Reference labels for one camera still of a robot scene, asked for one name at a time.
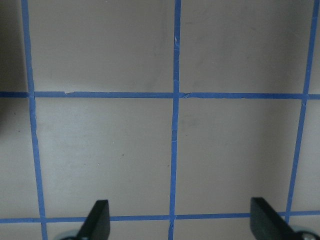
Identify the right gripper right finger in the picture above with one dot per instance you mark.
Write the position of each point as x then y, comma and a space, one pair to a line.
266, 224

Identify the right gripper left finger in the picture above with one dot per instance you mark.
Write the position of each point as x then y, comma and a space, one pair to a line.
97, 224

